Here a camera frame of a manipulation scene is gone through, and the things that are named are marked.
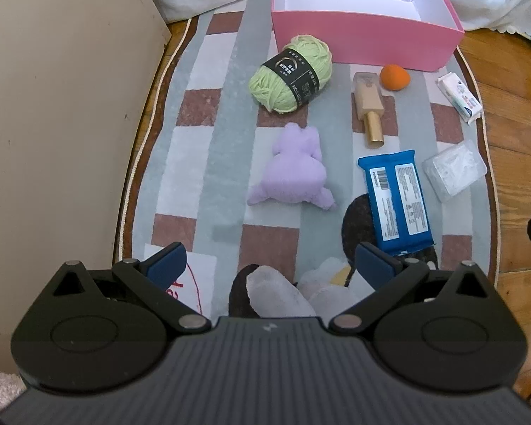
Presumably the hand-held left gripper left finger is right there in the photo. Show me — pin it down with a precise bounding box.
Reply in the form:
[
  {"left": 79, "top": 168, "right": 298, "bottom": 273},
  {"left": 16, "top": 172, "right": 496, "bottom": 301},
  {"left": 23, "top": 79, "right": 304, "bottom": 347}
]
[{"left": 53, "top": 243, "right": 212, "bottom": 333}]

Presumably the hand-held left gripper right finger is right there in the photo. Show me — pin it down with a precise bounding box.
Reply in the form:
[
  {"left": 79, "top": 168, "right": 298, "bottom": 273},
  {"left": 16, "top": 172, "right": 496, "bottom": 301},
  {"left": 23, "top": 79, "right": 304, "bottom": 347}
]
[{"left": 328, "top": 243, "right": 490, "bottom": 333}]

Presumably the blue wipes packet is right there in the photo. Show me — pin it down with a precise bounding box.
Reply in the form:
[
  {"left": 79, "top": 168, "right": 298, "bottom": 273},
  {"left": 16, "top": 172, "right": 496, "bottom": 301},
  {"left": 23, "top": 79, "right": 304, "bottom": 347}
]
[{"left": 358, "top": 149, "right": 436, "bottom": 256}]

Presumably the clear plastic bag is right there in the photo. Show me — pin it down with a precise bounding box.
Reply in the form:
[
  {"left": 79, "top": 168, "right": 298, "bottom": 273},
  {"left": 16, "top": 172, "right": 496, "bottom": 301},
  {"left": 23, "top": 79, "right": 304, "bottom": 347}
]
[{"left": 421, "top": 139, "right": 488, "bottom": 201}]

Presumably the purple plush bunny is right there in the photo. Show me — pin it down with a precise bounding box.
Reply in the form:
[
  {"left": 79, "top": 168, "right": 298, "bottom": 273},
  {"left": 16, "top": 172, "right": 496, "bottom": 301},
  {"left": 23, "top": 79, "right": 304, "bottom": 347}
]
[{"left": 247, "top": 123, "right": 338, "bottom": 211}]

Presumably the white tissue pack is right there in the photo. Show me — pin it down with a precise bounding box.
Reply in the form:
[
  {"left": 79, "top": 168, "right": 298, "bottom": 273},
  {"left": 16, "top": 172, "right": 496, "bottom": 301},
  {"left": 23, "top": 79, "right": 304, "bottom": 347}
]
[{"left": 438, "top": 73, "right": 483, "bottom": 125}]

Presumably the beige foundation tube gold cap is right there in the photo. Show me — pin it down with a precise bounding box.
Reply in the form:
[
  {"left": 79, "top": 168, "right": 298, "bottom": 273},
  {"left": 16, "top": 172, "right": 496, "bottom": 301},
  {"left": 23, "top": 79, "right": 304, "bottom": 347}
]
[{"left": 352, "top": 72, "right": 387, "bottom": 148}]

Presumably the orange makeup sponge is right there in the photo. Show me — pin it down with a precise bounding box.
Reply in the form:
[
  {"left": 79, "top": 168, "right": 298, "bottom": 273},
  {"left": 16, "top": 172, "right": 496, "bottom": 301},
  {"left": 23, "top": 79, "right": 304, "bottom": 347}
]
[{"left": 380, "top": 64, "right": 411, "bottom": 92}]

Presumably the green yarn ball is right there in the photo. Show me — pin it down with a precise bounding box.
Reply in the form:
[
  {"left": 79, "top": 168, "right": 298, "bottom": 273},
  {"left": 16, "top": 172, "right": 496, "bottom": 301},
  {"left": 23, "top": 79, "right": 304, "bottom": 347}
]
[{"left": 249, "top": 34, "right": 333, "bottom": 113}]

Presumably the pink cardboard box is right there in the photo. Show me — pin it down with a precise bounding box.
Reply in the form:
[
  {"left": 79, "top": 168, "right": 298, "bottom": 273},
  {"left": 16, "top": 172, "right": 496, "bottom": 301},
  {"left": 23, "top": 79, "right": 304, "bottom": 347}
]
[{"left": 271, "top": 0, "right": 464, "bottom": 72}]

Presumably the checkered grey brown rug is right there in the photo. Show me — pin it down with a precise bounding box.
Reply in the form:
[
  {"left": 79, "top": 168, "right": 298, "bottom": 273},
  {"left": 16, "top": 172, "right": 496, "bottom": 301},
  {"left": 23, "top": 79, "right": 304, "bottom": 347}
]
[{"left": 115, "top": 9, "right": 501, "bottom": 319}]

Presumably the white fluffy mat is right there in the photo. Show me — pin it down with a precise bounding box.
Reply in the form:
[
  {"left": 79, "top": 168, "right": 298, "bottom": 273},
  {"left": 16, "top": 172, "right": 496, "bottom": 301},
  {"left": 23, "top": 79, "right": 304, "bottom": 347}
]
[{"left": 0, "top": 369, "right": 27, "bottom": 413}]

